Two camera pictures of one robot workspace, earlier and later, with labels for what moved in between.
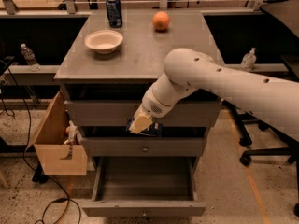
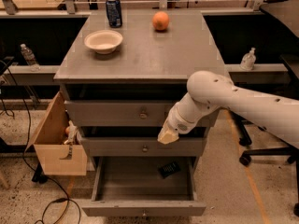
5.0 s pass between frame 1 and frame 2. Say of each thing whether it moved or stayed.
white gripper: moved
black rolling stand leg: stayed
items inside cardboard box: stayed
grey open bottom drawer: stayed
